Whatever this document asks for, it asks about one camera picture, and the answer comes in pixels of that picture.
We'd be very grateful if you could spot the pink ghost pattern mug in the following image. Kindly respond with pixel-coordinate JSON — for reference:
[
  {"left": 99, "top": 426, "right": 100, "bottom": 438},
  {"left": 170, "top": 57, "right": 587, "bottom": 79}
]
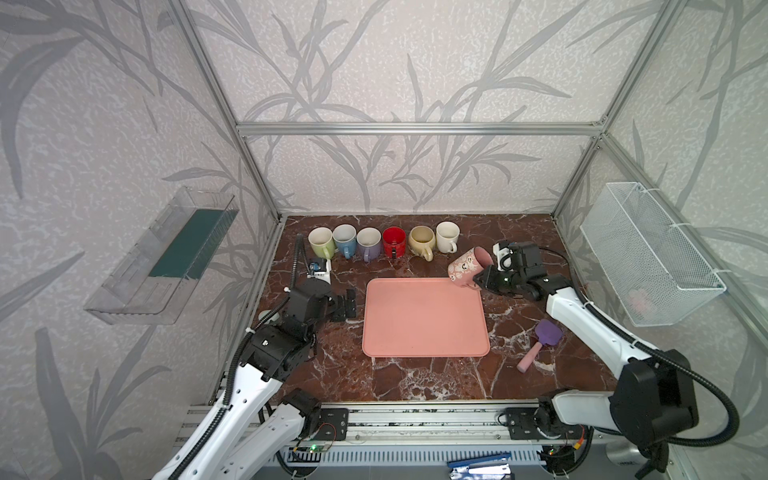
[{"left": 448, "top": 247, "right": 494, "bottom": 290}]

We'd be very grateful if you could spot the white ceramic mug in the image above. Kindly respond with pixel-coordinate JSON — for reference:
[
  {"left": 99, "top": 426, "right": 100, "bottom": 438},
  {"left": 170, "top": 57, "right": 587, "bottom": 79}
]
[{"left": 435, "top": 221, "right": 461, "bottom": 254}]

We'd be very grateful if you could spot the light green ceramic mug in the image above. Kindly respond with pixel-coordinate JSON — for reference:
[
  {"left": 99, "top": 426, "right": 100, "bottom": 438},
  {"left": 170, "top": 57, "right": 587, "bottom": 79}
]
[{"left": 308, "top": 227, "right": 336, "bottom": 260}]

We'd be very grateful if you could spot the lavender ceramic mug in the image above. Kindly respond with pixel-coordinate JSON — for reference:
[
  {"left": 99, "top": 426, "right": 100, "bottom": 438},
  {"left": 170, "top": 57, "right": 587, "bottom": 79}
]
[{"left": 356, "top": 227, "right": 382, "bottom": 263}]

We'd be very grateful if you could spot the blue polka dot mug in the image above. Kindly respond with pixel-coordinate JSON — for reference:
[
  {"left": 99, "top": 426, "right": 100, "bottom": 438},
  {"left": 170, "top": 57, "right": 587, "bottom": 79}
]
[{"left": 332, "top": 224, "right": 357, "bottom": 259}]

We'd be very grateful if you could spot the cream speckled squat mug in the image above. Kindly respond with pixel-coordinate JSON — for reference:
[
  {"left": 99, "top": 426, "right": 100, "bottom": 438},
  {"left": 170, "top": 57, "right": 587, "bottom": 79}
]
[{"left": 408, "top": 226, "right": 436, "bottom": 262}]

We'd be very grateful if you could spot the red mug black handle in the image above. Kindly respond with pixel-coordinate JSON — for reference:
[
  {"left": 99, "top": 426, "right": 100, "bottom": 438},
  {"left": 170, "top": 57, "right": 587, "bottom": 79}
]
[{"left": 382, "top": 226, "right": 408, "bottom": 259}]

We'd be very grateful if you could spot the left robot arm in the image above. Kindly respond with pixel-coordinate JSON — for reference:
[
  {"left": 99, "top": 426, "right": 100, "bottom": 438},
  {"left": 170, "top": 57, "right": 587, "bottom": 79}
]
[{"left": 155, "top": 236, "right": 357, "bottom": 479}]

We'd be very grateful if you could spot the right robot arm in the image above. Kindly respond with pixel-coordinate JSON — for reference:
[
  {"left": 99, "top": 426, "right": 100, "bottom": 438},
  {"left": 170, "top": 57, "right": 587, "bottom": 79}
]
[{"left": 464, "top": 241, "right": 741, "bottom": 479}]

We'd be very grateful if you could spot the pink plastic tray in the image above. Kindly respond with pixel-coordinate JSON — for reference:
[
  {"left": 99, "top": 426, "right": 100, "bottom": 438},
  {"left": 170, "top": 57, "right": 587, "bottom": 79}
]
[{"left": 362, "top": 278, "right": 490, "bottom": 358}]

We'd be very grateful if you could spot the pink item in basket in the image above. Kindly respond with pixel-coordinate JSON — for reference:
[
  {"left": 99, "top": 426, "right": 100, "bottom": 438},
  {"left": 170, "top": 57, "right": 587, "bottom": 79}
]
[{"left": 628, "top": 289, "right": 655, "bottom": 315}]

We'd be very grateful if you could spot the blue stapler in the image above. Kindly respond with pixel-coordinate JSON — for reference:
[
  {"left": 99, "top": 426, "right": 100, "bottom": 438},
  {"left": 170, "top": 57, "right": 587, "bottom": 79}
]
[{"left": 447, "top": 453, "right": 515, "bottom": 480}]

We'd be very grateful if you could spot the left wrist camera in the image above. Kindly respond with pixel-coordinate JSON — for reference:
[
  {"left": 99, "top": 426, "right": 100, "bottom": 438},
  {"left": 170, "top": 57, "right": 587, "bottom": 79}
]
[{"left": 307, "top": 257, "right": 331, "bottom": 284}]

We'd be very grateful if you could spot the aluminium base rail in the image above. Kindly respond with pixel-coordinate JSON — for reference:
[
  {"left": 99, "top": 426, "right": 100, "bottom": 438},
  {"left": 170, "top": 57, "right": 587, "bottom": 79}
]
[{"left": 173, "top": 403, "right": 676, "bottom": 466}]

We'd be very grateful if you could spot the white wire mesh basket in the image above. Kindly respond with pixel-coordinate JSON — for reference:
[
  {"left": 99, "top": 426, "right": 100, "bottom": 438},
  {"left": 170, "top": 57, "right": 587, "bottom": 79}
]
[{"left": 581, "top": 182, "right": 727, "bottom": 327}]

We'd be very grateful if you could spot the clear plastic wall bin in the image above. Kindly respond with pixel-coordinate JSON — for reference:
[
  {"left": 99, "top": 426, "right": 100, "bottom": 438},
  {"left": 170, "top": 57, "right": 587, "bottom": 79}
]
[{"left": 84, "top": 187, "right": 239, "bottom": 325}]

